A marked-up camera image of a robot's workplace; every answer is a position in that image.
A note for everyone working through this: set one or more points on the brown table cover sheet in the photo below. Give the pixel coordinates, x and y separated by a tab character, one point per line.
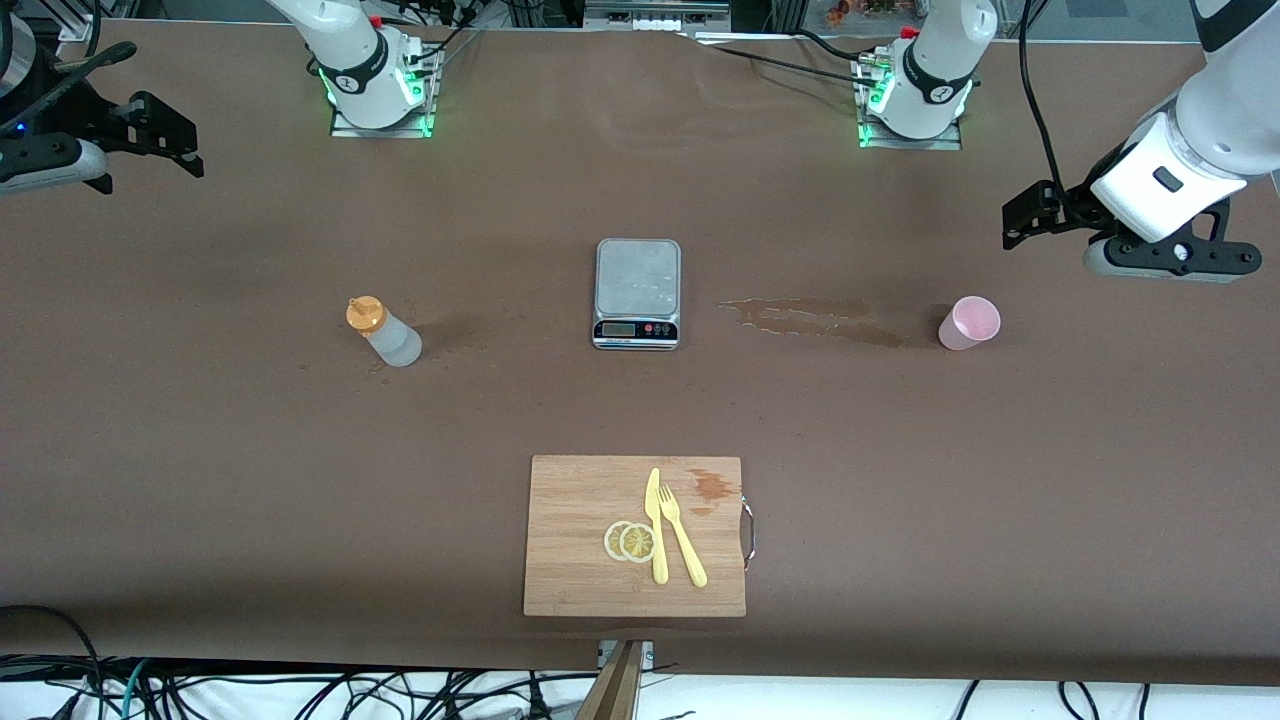
300	500

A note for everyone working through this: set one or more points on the pink plastic cup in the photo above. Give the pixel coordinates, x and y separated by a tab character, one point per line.
965	325

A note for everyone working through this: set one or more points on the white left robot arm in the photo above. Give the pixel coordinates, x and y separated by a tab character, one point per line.
1200	130

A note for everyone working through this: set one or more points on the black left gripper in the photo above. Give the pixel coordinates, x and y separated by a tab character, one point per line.
1072	208

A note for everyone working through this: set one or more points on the wooden cutting board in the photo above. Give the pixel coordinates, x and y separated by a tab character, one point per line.
580	580

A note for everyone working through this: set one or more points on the clear sauce bottle orange cap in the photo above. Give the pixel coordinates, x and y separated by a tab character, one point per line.
395	345

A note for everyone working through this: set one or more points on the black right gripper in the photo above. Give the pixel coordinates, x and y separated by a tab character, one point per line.
88	115

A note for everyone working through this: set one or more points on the small metal bracket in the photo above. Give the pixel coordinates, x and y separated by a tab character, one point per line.
648	655

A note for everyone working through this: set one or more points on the grey power strip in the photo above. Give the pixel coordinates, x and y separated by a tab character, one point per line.
655	20

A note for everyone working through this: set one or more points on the wooden post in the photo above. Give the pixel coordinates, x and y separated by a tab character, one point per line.
615	690

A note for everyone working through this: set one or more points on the yellow plastic knife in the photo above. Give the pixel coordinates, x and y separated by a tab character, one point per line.
658	560

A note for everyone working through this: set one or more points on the lemon slice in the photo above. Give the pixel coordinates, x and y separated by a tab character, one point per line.
637	543
611	541

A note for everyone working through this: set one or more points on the silver digital kitchen scale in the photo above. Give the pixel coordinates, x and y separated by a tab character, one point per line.
637	280

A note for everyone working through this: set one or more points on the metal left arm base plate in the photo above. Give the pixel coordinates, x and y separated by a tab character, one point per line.
945	144

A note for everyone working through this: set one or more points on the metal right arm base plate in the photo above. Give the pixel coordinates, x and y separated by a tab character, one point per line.
345	130

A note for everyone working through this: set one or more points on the yellow plastic fork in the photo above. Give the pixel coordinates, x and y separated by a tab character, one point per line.
690	560

